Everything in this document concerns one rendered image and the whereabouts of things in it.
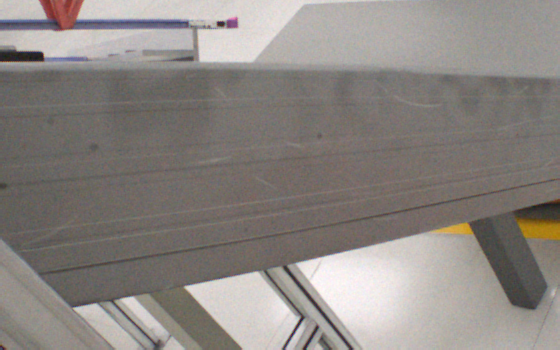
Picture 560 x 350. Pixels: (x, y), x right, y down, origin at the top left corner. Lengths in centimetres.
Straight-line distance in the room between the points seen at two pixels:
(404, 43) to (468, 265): 63
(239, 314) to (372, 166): 168
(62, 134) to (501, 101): 22
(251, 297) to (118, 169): 177
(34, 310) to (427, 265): 163
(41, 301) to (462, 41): 105
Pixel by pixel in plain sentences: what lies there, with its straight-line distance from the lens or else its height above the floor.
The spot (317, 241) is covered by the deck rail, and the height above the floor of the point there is 104.
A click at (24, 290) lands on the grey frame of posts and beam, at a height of 114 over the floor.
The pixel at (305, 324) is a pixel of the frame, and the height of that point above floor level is 32.
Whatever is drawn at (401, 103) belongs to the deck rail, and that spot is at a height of 104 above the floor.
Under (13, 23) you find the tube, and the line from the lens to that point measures 89.
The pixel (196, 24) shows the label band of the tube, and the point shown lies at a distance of 103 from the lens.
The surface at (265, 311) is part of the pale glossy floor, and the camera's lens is 193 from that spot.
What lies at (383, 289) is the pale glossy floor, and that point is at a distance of 179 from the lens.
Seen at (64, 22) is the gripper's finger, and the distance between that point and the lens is 91.
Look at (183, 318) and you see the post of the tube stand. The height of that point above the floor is 36.
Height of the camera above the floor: 121
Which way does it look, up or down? 31 degrees down
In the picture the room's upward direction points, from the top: 36 degrees counter-clockwise
